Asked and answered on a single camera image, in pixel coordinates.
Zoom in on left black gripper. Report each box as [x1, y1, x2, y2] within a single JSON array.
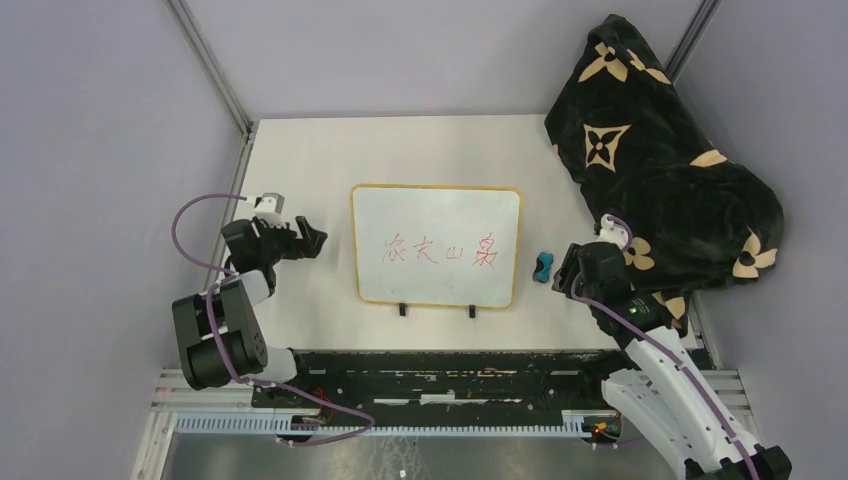
[[253, 216, 326, 265]]

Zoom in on right aluminium corner post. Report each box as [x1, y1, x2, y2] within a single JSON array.
[[665, 0, 723, 82]]

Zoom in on grey cable duct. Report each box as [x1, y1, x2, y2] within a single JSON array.
[[174, 413, 593, 439]]

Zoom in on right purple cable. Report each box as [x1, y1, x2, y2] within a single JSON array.
[[569, 215, 763, 480]]

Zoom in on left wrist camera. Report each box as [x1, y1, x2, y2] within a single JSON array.
[[254, 192, 285, 217]]

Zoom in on blue black whiteboard eraser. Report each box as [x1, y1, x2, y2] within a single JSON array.
[[532, 252, 554, 284]]

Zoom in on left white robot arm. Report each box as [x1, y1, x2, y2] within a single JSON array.
[[172, 216, 328, 390]]

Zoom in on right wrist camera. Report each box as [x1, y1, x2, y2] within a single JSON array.
[[597, 214, 634, 251]]

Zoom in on black floral blanket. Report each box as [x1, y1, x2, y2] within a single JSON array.
[[544, 14, 784, 331]]

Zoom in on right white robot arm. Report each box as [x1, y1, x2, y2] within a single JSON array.
[[552, 241, 792, 479]]

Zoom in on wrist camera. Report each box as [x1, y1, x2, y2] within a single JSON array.
[[597, 214, 634, 251], [254, 192, 285, 217]]

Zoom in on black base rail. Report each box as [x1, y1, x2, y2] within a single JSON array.
[[292, 350, 627, 426]]

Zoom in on aluminium frame rails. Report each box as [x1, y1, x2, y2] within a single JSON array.
[[131, 368, 773, 480]]

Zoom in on left aluminium corner post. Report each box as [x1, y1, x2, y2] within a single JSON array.
[[164, 0, 253, 137]]

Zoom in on aluminium corner post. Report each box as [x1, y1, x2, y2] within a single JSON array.
[[164, 0, 253, 137], [665, 0, 723, 82]]

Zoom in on yellow framed whiteboard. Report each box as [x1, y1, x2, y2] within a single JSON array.
[[350, 184, 523, 310]]

